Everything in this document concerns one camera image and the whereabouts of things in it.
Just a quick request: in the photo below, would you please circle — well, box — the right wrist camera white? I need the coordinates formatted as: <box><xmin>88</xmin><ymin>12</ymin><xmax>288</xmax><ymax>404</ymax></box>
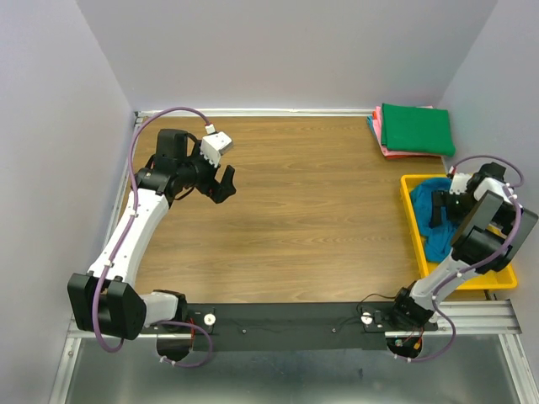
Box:
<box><xmin>449</xmin><ymin>173</ymin><xmax>472</xmax><ymax>195</ymax></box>

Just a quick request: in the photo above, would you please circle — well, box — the light blue folded t shirt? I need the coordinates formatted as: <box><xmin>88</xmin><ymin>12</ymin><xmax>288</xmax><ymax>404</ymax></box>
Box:
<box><xmin>366</xmin><ymin>115</ymin><xmax>382</xmax><ymax>146</ymax></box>

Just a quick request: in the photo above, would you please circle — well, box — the aluminium frame rail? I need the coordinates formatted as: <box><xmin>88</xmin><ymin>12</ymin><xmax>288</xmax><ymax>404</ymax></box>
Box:
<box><xmin>51</xmin><ymin>122</ymin><xmax>520</xmax><ymax>403</ymax></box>

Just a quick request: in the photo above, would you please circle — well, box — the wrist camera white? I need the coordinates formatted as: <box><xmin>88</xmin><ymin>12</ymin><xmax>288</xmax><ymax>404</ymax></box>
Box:
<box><xmin>200</xmin><ymin>131</ymin><xmax>233</xmax><ymax>167</ymax></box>
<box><xmin>449</xmin><ymin>173</ymin><xmax>472</xmax><ymax>195</ymax></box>

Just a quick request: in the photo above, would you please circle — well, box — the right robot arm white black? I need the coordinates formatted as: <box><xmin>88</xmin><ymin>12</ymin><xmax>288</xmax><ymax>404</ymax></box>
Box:
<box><xmin>387</xmin><ymin>156</ymin><xmax>538</xmax><ymax>330</ymax></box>

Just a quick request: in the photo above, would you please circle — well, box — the purple cable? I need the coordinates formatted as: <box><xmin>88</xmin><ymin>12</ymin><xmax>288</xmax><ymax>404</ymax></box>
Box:
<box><xmin>393</xmin><ymin>154</ymin><xmax>526</xmax><ymax>364</ymax></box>
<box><xmin>92</xmin><ymin>106</ymin><xmax>216</xmax><ymax>368</ymax></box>

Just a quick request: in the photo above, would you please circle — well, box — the pink folded t shirt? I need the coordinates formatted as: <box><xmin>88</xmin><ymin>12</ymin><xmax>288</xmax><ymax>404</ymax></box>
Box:
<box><xmin>373</xmin><ymin>104</ymin><xmax>439</xmax><ymax>159</ymax></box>

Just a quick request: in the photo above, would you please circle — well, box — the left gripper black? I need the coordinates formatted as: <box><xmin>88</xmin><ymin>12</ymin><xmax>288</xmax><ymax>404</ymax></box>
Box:
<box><xmin>178</xmin><ymin>140</ymin><xmax>237</xmax><ymax>203</ymax></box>

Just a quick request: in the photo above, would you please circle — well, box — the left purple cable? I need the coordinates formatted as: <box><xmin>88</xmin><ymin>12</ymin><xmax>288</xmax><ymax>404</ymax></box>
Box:
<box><xmin>92</xmin><ymin>106</ymin><xmax>216</xmax><ymax>368</ymax></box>

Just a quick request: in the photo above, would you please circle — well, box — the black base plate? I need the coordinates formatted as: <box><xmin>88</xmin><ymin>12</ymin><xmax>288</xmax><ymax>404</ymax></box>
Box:
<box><xmin>138</xmin><ymin>300</ymin><xmax>439</xmax><ymax>363</ymax></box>

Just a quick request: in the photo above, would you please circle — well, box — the green folded t shirt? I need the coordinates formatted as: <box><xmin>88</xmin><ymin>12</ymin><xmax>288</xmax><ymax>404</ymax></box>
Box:
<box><xmin>381</xmin><ymin>104</ymin><xmax>456</xmax><ymax>157</ymax></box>

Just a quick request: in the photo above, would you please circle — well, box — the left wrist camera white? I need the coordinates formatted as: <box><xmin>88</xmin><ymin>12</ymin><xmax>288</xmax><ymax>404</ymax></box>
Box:
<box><xmin>200</xmin><ymin>131</ymin><xmax>233</xmax><ymax>167</ymax></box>

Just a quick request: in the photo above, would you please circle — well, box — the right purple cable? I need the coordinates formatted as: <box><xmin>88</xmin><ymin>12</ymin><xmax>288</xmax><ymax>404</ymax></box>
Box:
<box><xmin>393</xmin><ymin>154</ymin><xmax>526</xmax><ymax>364</ymax></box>

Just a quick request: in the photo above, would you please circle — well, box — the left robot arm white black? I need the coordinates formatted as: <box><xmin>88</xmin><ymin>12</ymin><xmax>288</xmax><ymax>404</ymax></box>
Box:
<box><xmin>67</xmin><ymin>126</ymin><xmax>236</xmax><ymax>340</ymax></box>

